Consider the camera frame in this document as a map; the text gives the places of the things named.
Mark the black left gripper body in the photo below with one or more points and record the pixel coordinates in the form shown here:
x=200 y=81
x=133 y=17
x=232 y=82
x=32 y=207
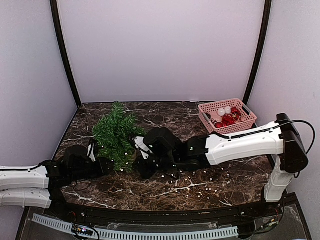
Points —
x=82 y=174

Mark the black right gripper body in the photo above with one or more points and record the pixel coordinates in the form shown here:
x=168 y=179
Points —
x=165 y=162

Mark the small green christmas tree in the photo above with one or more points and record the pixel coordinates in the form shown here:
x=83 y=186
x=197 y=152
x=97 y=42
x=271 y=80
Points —
x=114 y=134

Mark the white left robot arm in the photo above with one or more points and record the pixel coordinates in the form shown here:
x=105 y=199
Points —
x=39 y=185

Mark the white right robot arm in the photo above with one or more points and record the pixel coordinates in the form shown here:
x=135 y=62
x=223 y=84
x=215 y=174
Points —
x=279 y=138

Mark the white ball ornament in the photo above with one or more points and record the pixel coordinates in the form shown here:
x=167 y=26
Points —
x=224 y=111

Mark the red ornaments in basket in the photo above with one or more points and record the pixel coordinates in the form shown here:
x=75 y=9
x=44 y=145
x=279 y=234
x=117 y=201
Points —
x=229 y=119

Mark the pink plastic basket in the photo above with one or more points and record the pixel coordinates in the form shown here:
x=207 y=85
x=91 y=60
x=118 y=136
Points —
x=207 y=113

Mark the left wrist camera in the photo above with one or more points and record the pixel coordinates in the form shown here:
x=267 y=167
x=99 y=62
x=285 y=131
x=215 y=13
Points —
x=92 y=150

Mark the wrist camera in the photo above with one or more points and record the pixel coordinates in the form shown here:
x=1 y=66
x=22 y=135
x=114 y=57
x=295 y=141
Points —
x=92 y=150
x=140 y=145

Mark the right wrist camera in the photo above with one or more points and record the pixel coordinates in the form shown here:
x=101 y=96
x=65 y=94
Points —
x=140 y=145

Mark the white perforated cable tray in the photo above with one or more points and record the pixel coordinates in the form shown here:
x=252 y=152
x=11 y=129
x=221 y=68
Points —
x=83 y=232

